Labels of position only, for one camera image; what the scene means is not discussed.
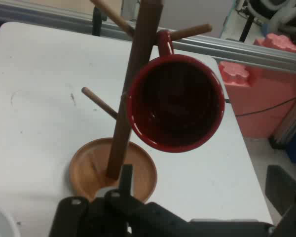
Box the red speckled enamel mug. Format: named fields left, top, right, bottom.
left=126, top=29, right=225, bottom=154

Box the grey machine with hoses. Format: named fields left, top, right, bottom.
left=235, top=0, right=296, bottom=28

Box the aluminium side frame rail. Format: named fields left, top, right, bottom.
left=0, top=4, right=296, bottom=74

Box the red and white bowl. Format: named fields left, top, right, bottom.
left=0, top=204, right=21, bottom=237

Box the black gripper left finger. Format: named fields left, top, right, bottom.
left=48, top=163, right=144, bottom=237

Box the black stand leg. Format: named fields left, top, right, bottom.
left=238, top=13, right=255, bottom=42
left=92, top=6, right=109, bottom=37

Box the small pink foam block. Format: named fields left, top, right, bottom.
left=253, top=33, right=296, bottom=54

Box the thin black floor cable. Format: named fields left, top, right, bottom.
left=224, top=95, right=296, bottom=117

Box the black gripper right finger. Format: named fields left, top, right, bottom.
left=264, top=164, right=296, bottom=237

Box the brown wooden mug tree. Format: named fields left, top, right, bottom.
left=69, top=0, right=213, bottom=204

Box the slanted aluminium frame strut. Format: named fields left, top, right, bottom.
left=268, top=87, right=296, bottom=150

